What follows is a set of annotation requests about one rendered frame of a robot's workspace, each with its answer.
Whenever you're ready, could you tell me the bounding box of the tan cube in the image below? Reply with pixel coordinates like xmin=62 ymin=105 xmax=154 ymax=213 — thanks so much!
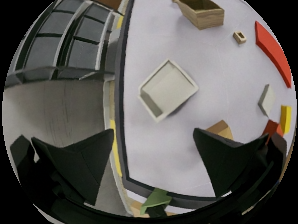
xmin=206 ymin=120 xmax=234 ymax=140

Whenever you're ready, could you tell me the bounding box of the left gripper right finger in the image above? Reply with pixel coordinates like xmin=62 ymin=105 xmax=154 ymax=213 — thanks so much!
xmin=193 ymin=128 xmax=269 ymax=199

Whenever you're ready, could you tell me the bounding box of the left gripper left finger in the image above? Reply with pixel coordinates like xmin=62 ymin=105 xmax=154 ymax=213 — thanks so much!
xmin=31 ymin=128 xmax=115 ymax=206

